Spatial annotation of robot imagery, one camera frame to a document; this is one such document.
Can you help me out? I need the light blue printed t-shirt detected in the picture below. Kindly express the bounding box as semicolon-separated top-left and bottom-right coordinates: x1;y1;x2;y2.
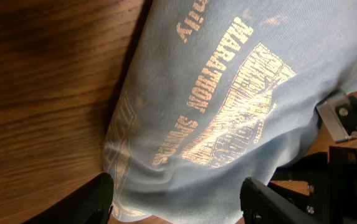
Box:
103;0;357;223

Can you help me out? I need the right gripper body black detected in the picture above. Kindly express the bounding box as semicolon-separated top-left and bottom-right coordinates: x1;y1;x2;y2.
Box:
270;96;357;223

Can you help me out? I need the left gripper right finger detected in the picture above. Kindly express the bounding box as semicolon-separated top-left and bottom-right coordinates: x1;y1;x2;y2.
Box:
240;177;318;224

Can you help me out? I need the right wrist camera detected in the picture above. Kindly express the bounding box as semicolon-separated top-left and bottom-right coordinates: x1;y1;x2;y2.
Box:
316;90;357;143

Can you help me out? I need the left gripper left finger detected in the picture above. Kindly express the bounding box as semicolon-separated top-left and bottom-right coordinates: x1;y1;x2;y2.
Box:
24;172;114;224

